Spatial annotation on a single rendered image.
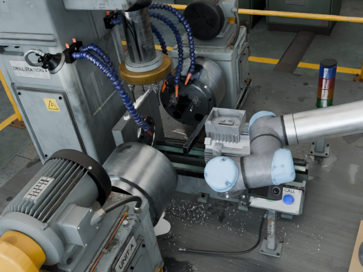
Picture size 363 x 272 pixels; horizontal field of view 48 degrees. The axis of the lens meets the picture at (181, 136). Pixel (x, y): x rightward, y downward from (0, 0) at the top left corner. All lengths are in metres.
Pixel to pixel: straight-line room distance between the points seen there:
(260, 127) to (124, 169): 0.46
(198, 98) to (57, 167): 0.81
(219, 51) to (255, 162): 0.99
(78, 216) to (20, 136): 2.88
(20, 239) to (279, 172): 0.56
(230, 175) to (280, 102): 1.26
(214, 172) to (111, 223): 0.34
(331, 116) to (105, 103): 0.87
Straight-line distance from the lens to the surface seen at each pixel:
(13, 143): 3.75
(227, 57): 1.81
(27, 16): 1.35
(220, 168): 0.90
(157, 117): 1.70
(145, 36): 1.34
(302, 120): 1.00
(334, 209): 1.59
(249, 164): 0.91
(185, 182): 1.60
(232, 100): 1.92
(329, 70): 1.58
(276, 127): 1.00
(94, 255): 1.05
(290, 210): 1.24
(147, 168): 1.27
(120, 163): 1.27
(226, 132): 1.40
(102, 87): 1.55
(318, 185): 1.67
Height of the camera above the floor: 1.97
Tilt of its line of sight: 37 degrees down
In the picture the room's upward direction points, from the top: 9 degrees counter-clockwise
